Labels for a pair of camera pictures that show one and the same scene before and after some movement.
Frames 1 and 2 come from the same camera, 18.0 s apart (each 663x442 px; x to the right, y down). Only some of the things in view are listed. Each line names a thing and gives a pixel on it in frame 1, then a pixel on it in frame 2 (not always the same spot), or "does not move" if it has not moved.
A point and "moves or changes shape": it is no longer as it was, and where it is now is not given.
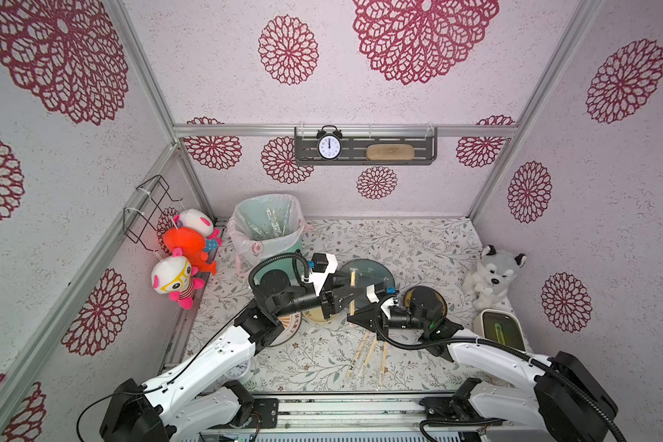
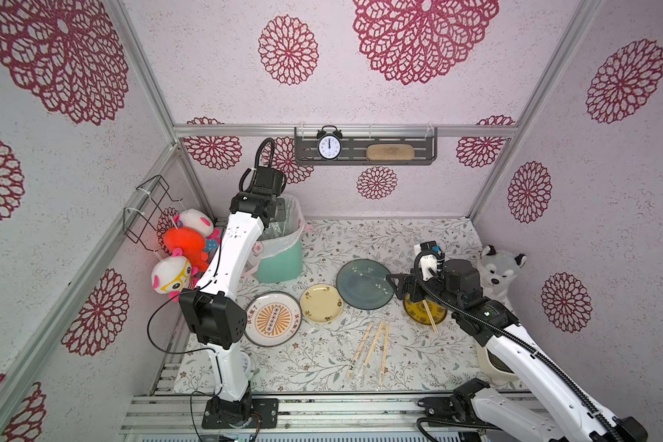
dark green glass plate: [357, 274] does not move
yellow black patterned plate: [426, 302] does not move
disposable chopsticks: [353, 284] moves or changes shape
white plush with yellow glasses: [174, 275] does not move
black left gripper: [332, 301] → [280, 203]
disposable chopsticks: [353, 363] does not move
